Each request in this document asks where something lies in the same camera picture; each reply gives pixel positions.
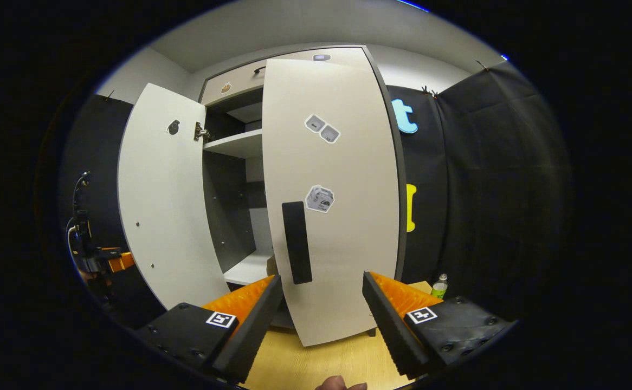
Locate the white shoe cabinet door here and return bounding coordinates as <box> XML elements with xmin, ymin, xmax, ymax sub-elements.
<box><xmin>117</xmin><ymin>82</ymin><xmax>231</xmax><ymax>310</ymax></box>
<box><xmin>261</xmin><ymin>57</ymin><xmax>402</xmax><ymax>347</ymax></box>

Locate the black door handle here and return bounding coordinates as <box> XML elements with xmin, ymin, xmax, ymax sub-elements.
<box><xmin>282</xmin><ymin>201</ymin><xmax>313</xmax><ymax>285</ymax></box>

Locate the black cable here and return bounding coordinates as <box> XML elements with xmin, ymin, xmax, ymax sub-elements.
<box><xmin>71</xmin><ymin>171</ymin><xmax>91</xmax><ymax>217</ymax></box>

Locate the black backdrop cloth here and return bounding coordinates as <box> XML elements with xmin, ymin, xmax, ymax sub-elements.
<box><xmin>386</xmin><ymin>60</ymin><xmax>574</xmax><ymax>326</ymax></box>
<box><xmin>59</xmin><ymin>93</ymin><xmax>167</xmax><ymax>328</ymax></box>

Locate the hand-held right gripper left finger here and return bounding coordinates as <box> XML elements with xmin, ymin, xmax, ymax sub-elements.
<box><xmin>134</xmin><ymin>275</ymin><xmax>285</xmax><ymax>384</ymax></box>

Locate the beige cabinet drawer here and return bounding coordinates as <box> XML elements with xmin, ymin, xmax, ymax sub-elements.
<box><xmin>201</xmin><ymin>46</ymin><xmax>371</xmax><ymax>106</ymax></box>

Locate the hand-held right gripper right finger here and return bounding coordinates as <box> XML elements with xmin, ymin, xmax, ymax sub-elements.
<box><xmin>362</xmin><ymin>271</ymin><xmax>514</xmax><ymax>380</ymax></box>

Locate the white grey shoe cabinet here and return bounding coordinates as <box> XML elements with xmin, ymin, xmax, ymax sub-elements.
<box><xmin>199</xmin><ymin>44</ymin><xmax>409</xmax><ymax>328</ymax></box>

